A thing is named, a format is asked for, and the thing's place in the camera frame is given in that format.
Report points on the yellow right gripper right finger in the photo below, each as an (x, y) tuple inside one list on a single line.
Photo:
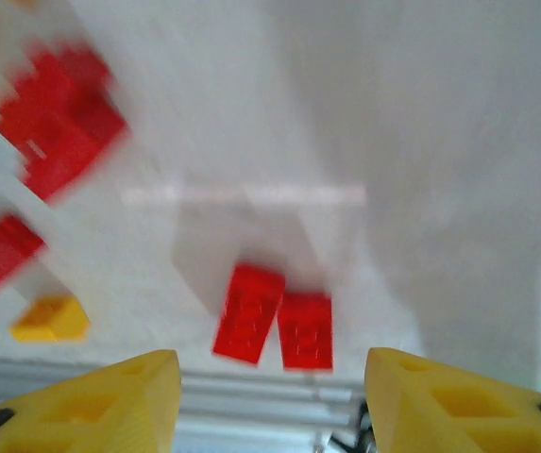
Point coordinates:
[(421, 396)]

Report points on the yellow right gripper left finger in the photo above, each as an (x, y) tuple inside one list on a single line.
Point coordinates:
[(86, 420)]

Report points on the yellow lego brick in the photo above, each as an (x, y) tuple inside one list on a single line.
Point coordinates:
[(50, 318)]

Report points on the large red lego brick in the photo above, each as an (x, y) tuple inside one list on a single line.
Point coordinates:
[(62, 118)]

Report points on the wide aluminium frame rail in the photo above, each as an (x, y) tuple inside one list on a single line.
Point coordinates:
[(251, 401)]

